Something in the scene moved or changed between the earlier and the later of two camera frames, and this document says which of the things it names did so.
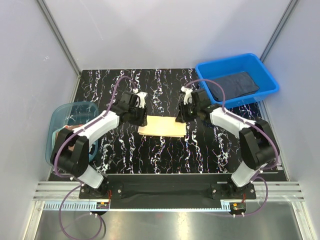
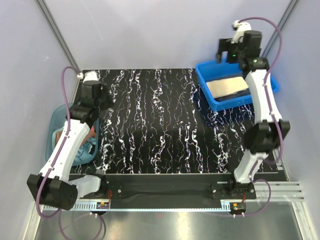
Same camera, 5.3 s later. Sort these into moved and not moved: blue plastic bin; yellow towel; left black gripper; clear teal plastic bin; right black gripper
Moved: yellow towel; right black gripper; left black gripper
Not moved: clear teal plastic bin; blue plastic bin
